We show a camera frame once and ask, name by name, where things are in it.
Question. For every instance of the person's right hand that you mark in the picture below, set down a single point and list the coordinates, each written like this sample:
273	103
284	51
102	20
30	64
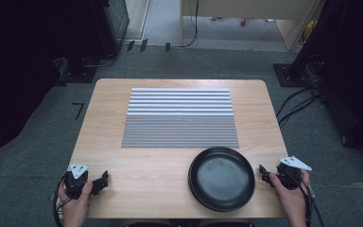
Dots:
291	200

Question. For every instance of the black stand foot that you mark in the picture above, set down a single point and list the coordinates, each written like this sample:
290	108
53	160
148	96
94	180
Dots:
80	71

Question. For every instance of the black round plate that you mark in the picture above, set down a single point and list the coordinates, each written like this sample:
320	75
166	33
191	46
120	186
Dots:
222	179

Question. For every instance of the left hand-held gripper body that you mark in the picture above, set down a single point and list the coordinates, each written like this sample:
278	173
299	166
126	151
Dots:
75	183

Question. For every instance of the black floor tape strip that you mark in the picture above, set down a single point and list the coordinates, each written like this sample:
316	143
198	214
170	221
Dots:
143	45
167	47
130	45

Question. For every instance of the black stand base plate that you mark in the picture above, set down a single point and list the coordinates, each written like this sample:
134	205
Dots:
285	75

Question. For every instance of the small red object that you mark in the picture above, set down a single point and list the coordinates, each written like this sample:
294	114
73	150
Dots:
243	21

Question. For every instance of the light wooden desk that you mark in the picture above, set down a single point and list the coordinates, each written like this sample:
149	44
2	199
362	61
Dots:
249	8

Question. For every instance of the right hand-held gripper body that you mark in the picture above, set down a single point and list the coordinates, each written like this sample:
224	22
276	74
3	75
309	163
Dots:
288	176

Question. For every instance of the grey striped placemat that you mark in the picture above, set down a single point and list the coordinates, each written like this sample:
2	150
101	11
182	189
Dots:
179	123

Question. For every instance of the dark cabinet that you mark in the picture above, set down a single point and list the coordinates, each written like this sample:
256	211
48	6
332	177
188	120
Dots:
116	22

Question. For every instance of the yellow object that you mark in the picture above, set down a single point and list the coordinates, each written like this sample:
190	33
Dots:
310	30

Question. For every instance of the person's left hand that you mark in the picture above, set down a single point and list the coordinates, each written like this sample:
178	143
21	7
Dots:
75	206

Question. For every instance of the black curtain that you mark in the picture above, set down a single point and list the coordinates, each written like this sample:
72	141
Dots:
15	78

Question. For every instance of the black floor tape corner mark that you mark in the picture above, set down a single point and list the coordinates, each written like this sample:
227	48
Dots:
79	108

